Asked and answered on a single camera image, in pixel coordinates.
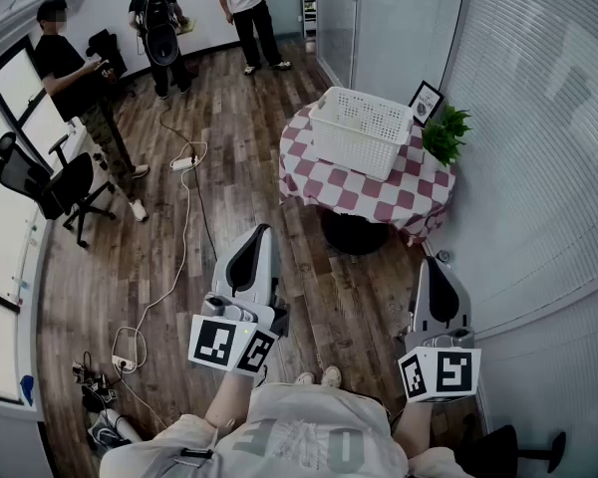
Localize blue object on ledge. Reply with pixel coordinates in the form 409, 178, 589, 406
19, 374, 36, 408

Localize black framed picture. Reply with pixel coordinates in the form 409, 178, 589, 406
408, 80, 446, 128

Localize person's left forearm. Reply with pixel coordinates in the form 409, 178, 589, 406
204, 365, 261, 433

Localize person's right forearm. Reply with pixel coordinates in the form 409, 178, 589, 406
392, 398, 436, 458

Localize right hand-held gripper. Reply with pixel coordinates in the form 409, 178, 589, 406
397, 256, 482, 403

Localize red white checkered tablecloth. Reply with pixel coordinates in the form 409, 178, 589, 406
277, 101, 457, 246

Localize person's light printed shirt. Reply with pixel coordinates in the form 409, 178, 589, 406
99, 380, 475, 478

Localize white shelf unit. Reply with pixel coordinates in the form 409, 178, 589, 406
300, 0, 319, 40

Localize white window blinds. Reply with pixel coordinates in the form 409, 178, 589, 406
438, 0, 598, 321

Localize pile of black gadgets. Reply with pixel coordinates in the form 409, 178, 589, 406
71, 350, 120, 413

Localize white plastic basket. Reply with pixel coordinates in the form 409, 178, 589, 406
307, 86, 416, 182

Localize black clip-on device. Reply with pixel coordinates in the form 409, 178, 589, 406
172, 446, 214, 467

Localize grey white floor appliance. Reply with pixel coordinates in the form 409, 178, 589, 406
86, 407, 145, 453

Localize black mesh office chair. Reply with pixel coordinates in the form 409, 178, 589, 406
0, 131, 118, 249

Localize round table with black base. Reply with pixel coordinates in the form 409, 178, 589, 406
277, 101, 457, 257

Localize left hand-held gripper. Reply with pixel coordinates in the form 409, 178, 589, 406
187, 224, 291, 377

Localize white cable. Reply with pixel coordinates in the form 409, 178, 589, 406
110, 139, 210, 373

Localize green potted plant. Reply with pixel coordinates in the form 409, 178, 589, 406
420, 104, 473, 169

